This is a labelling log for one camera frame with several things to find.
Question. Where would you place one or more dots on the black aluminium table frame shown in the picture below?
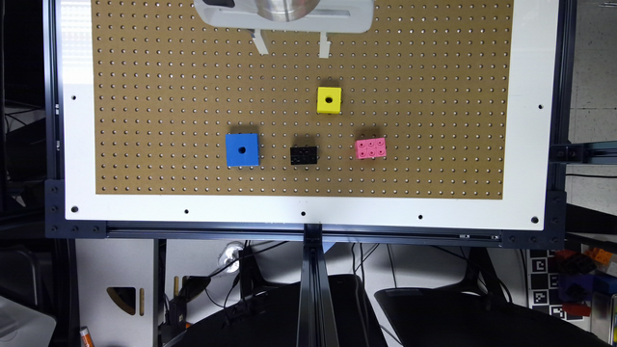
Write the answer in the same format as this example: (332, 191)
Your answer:
(53, 212)

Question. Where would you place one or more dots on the yellow cube with hole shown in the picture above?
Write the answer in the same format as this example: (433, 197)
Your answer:
(329, 100)

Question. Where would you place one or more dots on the pink lego block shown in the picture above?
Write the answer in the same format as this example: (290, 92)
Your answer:
(370, 148)

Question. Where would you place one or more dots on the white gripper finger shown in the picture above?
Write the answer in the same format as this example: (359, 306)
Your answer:
(324, 45)
(259, 41)

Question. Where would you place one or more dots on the black lego block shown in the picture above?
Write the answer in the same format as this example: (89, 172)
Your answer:
(303, 155)

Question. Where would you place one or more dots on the white board frame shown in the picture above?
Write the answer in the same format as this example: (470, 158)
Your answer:
(438, 116)

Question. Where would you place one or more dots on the black office chair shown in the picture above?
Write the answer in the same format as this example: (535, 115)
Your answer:
(474, 312)

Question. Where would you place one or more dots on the brown pegboard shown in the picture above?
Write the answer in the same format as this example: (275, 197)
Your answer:
(431, 77)

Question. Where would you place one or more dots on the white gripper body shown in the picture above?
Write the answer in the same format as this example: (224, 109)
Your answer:
(331, 16)

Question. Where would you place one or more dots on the fiducial marker sheet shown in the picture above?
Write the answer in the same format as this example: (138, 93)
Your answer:
(542, 283)

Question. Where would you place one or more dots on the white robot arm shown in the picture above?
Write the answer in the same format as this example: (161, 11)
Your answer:
(323, 17)

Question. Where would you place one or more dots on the box of coloured blocks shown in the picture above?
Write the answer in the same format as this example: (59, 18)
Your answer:
(581, 275)

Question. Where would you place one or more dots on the black centre support beam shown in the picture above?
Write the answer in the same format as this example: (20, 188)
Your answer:
(316, 325)

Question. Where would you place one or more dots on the white cabinet panel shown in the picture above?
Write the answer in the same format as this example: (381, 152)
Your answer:
(117, 289)

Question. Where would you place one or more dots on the blue cube with hole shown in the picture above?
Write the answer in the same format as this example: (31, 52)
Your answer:
(242, 150)

